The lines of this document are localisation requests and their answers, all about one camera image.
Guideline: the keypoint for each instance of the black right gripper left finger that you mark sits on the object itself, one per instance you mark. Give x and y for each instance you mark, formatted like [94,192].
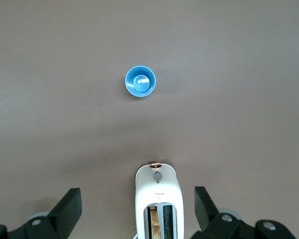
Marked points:
[64,211]

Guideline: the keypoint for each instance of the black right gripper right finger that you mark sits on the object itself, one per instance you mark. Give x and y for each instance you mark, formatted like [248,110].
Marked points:
[206,211]

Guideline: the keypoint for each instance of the blue plastic cup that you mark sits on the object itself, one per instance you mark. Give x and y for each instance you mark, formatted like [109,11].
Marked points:
[129,82]

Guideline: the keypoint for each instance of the brown bread slice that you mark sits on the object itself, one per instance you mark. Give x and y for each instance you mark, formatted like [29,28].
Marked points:
[155,221]

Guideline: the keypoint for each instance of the cream white toaster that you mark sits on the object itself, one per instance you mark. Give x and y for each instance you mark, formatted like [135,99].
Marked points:
[159,191]

